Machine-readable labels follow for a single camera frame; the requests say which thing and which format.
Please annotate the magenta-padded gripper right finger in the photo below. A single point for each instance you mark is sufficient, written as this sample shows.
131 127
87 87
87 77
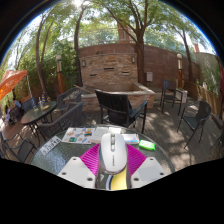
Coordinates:
148 170

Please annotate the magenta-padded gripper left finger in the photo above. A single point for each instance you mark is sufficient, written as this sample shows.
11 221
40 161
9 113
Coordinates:
75 170

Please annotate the white computer mouse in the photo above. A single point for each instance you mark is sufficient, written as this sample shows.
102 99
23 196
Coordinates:
113 153

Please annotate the small green pack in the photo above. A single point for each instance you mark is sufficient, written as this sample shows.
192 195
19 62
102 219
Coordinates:
147 145

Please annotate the white number plate sign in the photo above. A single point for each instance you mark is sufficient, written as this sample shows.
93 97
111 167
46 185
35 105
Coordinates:
50 145

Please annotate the colourful printed sheet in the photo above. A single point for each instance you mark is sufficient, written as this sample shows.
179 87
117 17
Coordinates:
79 135

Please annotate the small white booklet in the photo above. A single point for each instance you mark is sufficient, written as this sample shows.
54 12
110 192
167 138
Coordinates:
130 137

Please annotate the white book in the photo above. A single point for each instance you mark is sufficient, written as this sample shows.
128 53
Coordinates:
100 131

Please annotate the dark wicker armchair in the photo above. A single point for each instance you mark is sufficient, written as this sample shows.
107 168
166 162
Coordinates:
68 96
66 120

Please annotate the black metal mesh chair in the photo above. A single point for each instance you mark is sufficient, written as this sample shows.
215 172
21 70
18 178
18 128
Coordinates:
196 120
21 148

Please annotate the black slatted armchair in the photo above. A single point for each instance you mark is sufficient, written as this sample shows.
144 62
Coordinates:
115 105

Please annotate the stone planter basin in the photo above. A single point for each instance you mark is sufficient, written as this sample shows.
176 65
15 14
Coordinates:
143 95

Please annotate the blue patio chair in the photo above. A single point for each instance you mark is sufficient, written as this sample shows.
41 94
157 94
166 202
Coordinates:
29 104

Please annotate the white standing board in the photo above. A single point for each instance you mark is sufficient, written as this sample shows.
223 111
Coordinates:
184 95

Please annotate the black metal patio chair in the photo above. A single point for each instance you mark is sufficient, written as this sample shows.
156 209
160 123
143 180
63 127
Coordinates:
170 86

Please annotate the person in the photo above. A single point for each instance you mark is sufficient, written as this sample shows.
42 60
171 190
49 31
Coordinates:
10 111

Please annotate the wooden fence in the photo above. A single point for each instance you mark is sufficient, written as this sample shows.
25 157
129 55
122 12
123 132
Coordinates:
206 96

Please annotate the orange patio umbrella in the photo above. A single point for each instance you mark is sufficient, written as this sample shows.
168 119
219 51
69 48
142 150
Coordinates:
11 81

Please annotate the large forked tree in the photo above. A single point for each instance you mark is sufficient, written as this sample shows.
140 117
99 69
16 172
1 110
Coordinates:
140 60

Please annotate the twin-trunk tree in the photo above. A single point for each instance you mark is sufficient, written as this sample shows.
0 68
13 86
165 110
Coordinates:
39 56

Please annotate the slim curved tree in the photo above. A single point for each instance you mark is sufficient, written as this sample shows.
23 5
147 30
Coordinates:
77 50

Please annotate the white wall sign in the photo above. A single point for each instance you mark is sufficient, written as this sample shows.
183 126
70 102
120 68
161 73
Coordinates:
149 76

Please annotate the brown lamp post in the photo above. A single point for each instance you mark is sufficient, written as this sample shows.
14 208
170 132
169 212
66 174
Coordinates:
180 70
59 73

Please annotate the black wall lamp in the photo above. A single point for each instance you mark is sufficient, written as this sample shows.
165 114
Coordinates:
83 63
133 59

